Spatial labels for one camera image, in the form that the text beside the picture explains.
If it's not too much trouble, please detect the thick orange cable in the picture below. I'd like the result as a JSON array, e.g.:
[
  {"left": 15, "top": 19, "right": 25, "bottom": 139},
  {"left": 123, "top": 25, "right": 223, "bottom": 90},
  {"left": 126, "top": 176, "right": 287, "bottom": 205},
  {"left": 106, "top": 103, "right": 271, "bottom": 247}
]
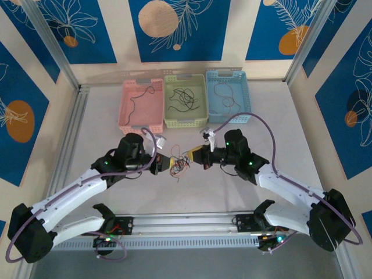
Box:
[{"left": 171, "top": 155, "right": 192, "bottom": 175}]

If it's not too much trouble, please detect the thin orange cable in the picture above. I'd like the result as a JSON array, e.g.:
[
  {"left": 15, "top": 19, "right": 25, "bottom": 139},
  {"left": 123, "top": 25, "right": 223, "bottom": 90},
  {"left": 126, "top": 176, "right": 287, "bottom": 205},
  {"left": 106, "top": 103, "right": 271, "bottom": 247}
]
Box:
[{"left": 170, "top": 144, "right": 183, "bottom": 184}]

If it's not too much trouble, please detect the thin red cable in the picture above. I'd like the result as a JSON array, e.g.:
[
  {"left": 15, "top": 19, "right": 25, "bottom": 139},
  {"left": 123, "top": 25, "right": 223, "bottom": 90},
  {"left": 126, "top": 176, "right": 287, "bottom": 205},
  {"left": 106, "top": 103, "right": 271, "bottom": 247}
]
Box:
[{"left": 209, "top": 83, "right": 242, "bottom": 116}]

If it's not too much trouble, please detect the pink plastic basket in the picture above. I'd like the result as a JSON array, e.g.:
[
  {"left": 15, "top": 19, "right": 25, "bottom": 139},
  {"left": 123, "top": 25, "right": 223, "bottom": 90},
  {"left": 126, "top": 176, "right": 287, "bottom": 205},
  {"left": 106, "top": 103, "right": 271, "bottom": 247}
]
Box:
[{"left": 117, "top": 78, "right": 165, "bottom": 135}]

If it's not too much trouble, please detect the blue plastic basket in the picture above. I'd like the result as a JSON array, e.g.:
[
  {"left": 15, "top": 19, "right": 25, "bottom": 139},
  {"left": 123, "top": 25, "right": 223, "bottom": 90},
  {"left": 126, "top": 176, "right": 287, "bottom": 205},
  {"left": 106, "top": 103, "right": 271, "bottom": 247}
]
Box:
[{"left": 205, "top": 69, "right": 252, "bottom": 124}]

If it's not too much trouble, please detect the green plastic basket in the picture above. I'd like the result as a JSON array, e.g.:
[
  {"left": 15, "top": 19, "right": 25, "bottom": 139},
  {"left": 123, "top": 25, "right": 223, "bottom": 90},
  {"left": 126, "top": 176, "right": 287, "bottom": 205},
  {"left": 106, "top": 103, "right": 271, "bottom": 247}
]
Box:
[{"left": 163, "top": 74, "right": 209, "bottom": 129}]

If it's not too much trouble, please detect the perforated metal strip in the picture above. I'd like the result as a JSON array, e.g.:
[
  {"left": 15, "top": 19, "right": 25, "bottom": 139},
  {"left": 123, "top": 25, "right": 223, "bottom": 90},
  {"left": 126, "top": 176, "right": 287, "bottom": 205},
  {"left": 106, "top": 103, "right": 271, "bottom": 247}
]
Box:
[{"left": 116, "top": 66, "right": 246, "bottom": 81}]

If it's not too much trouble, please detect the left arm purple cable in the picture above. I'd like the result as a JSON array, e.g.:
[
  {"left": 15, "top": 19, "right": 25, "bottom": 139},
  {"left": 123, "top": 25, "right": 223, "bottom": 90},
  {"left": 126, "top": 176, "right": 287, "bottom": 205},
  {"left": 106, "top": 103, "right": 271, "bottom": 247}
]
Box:
[{"left": 5, "top": 127, "right": 158, "bottom": 264}]

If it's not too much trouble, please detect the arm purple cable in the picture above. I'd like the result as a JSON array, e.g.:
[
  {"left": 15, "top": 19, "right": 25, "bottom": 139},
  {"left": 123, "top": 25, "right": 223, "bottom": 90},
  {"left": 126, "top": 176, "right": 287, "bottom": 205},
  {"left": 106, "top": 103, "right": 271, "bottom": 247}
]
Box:
[
  {"left": 214, "top": 112, "right": 364, "bottom": 253},
  {"left": 5, "top": 127, "right": 158, "bottom": 264}
]

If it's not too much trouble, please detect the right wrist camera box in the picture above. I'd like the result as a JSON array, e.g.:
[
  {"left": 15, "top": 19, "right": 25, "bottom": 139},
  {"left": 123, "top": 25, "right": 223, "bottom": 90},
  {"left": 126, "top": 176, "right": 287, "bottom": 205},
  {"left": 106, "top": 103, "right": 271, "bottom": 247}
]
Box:
[{"left": 199, "top": 126, "right": 217, "bottom": 152}]

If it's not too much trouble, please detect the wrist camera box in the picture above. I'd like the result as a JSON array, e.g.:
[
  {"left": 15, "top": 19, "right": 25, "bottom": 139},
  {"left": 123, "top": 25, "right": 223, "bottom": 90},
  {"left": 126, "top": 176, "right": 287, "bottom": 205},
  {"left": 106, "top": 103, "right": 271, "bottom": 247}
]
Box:
[
  {"left": 151, "top": 133, "right": 167, "bottom": 151},
  {"left": 199, "top": 126, "right": 217, "bottom": 152}
]

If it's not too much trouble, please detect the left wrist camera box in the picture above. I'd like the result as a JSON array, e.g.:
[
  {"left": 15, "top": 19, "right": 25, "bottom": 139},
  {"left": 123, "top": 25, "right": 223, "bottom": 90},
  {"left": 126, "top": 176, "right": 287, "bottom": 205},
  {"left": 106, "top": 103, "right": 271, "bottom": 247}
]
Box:
[{"left": 151, "top": 133, "right": 167, "bottom": 151}]

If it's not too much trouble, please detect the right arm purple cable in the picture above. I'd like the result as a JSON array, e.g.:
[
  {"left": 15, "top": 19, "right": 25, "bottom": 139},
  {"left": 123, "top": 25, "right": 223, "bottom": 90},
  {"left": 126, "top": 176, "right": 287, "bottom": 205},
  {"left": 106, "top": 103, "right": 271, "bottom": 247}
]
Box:
[{"left": 214, "top": 112, "right": 364, "bottom": 253}]

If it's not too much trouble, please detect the long aluminium frame rail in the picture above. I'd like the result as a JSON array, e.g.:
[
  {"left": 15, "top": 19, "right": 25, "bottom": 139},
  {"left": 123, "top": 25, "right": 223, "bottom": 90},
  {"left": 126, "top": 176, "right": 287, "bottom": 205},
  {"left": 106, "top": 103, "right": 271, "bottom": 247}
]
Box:
[{"left": 24, "top": 209, "right": 341, "bottom": 241}]

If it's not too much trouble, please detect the short aluminium frame rail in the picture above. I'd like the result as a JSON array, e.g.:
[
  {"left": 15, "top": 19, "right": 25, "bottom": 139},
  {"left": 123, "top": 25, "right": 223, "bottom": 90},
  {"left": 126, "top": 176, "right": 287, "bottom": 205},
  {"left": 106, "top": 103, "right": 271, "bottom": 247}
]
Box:
[{"left": 42, "top": 85, "right": 91, "bottom": 216}]

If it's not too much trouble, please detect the grey slotted cable duct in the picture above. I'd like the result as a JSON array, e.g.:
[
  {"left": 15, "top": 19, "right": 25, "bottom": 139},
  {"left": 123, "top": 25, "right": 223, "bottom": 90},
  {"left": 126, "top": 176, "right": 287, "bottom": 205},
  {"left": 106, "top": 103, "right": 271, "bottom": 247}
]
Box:
[{"left": 36, "top": 237, "right": 262, "bottom": 252}]

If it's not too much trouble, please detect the right aluminium frame post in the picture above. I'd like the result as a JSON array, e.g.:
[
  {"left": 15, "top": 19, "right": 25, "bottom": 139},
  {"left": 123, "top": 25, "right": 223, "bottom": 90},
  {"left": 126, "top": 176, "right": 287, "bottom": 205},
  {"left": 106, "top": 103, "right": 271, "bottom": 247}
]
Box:
[{"left": 283, "top": 0, "right": 359, "bottom": 85}]

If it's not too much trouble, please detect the aluminium frame post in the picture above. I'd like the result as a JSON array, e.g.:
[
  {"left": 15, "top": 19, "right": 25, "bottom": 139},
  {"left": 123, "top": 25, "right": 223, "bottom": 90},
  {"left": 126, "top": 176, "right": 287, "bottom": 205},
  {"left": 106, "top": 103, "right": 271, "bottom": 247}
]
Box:
[
  {"left": 283, "top": 0, "right": 359, "bottom": 85},
  {"left": 22, "top": 0, "right": 81, "bottom": 91}
]

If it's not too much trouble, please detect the left aluminium frame post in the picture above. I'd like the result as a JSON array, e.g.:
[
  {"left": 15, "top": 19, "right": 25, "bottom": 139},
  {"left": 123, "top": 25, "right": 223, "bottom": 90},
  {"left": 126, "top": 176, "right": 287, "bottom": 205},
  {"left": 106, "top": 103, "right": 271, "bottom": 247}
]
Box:
[{"left": 22, "top": 0, "right": 81, "bottom": 91}]

